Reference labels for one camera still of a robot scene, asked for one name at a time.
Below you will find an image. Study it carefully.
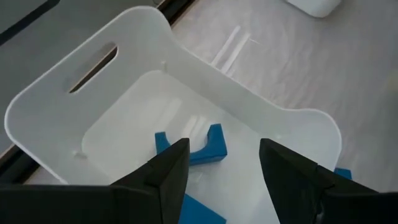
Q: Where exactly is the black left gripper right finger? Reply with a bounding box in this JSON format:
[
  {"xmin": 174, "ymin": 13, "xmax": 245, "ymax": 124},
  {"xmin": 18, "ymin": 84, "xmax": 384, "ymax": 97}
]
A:
[{"xmin": 259, "ymin": 138, "xmax": 336, "ymax": 224}]

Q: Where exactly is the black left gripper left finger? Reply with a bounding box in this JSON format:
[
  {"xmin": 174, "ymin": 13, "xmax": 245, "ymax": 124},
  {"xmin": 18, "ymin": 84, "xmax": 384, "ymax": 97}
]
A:
[{"xmin": 109, "ymin": 138, "xmax": 190, "ymax": 224}]

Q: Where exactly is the blue arch block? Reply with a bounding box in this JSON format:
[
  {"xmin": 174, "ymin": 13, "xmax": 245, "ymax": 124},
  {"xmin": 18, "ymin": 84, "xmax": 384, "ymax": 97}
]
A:
[{"xmin": 154, "ymin": 123, "xmax": 228, "ymax": 167}]

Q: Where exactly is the white plastic bin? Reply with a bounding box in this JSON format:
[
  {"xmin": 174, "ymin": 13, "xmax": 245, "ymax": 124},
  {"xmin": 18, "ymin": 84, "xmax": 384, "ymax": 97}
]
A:
[
  {"xmin": 3, "ymin": 5, "xmax": 343, "ymax": 224},
  {"xmin": 284, "ymin": 0, "xmax": 343, "ymax": 19}
]

